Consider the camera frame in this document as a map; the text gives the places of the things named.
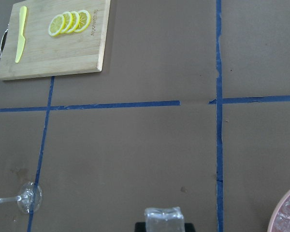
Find clear ice cube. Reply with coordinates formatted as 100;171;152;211
144;206;185;232

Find yellow plastic knife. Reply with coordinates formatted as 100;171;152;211
15;6;27;63

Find ice cubes pile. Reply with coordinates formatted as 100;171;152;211
272;196;290;232

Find pink ice bowl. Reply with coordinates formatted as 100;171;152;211
267;190;290;232

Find clear wine glass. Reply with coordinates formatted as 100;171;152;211
0;182;43;214

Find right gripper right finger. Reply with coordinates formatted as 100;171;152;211
184;223;196;232

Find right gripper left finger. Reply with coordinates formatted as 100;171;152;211
134;222;146;232

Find bamboo cutting board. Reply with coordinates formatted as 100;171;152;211
0;0;111;80

